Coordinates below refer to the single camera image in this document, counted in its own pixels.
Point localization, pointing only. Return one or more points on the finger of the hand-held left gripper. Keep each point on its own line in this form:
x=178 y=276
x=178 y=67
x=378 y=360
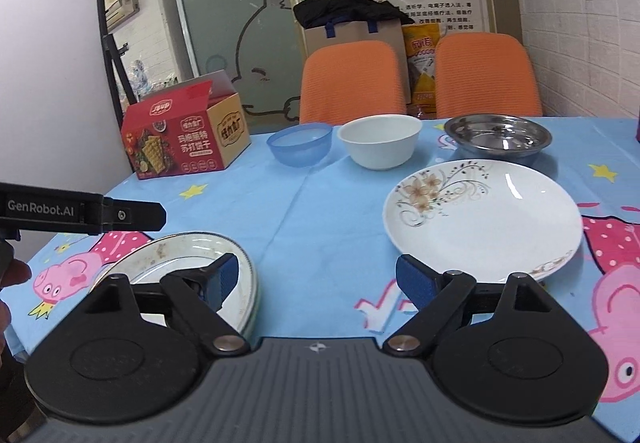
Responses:
x=137 y=215

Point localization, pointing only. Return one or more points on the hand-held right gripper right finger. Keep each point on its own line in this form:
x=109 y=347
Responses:
x=414 y=282

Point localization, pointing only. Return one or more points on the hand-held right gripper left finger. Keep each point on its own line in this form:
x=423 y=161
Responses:
x=228 y=279

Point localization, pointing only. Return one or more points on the white plate with dark rim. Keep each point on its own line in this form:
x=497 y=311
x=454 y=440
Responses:
x=165 y=253

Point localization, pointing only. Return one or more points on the person's left hand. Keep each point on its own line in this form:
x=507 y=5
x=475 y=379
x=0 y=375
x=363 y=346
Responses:
x=16 y=272

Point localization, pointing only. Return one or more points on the red cracker box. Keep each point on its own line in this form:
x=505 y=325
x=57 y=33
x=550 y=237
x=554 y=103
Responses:
x=170 y=139

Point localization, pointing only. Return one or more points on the white floral plate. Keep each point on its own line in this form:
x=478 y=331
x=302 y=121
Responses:
x=492 y=223

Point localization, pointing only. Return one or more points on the blue cartoon tablecloth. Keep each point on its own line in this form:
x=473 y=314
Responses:
x=312 y=223

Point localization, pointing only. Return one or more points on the clear plastic bottles pile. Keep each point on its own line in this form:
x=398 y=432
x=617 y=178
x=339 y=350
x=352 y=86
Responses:
x=145 y=80

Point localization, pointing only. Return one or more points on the white bowl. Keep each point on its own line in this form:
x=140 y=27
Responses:
x=380 y=149

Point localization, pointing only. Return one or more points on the blue plastic bowl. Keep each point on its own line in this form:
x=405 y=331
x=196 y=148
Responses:
x=300 y=149

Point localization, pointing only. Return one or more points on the black tripod stand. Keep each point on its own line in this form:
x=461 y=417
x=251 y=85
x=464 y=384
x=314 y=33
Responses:
x=116 y=63

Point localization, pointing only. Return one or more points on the stainless steel dish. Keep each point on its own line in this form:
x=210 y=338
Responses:
x=500 y=144

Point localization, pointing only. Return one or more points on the orange chair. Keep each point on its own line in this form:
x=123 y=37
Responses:
x=350 y=83
x=485 y=78

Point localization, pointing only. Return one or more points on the yellow plastic bag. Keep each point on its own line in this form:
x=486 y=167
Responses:
x=423 y=73

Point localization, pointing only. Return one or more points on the frosted glass door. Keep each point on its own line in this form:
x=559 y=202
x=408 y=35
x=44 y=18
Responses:
x=225 y=23

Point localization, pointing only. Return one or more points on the purple object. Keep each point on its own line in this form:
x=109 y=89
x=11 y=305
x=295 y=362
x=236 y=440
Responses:
x=638 y=129

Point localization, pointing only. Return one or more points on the black cloth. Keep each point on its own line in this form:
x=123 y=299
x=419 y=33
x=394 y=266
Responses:
x=350 y=10

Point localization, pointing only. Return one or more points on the white panel with black frame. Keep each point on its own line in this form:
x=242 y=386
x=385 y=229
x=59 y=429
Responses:
x=50 y=73

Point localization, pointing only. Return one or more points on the wall air conditioner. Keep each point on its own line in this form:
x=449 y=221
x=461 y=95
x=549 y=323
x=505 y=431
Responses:
x=120 y=3

